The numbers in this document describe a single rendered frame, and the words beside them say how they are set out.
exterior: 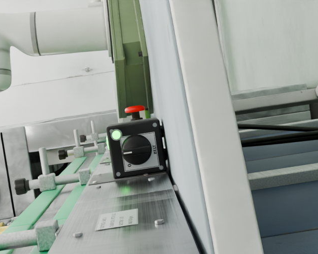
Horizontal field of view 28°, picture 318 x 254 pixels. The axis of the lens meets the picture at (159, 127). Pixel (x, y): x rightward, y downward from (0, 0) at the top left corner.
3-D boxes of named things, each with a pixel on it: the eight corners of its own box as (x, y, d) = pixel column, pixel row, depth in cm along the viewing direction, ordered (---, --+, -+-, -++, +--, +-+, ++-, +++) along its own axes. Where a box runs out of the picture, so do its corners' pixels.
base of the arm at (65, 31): (107, 3, 146) (40, 8, 145) (105, -25, 134) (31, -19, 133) (114, 65, 141) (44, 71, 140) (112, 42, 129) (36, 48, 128)
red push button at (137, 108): (126, 123, 127) (124, 107, 127) (146, 120, 127) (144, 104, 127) (126, 124, 123) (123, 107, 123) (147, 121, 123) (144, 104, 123)
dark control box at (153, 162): (167, 165, 102) (115, 173, 101) (160, 116, 101) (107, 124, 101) (170, 171, 93) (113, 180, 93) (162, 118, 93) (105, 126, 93)
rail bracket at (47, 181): (95, 181, 110) (18, 193, 110) (89, 139, 110) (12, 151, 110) (93, 184, 106) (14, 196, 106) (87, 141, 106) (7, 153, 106)
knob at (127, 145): (153, 162, 93) (154, 164, 90) (123, 167, 93) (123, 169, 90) (149, 132, 93) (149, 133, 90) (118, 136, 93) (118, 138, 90)
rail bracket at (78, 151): (111, 187, 170) (65, 194, 170) (102, 125, 169) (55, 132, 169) (111, 188, 167) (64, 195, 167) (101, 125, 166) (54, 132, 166)
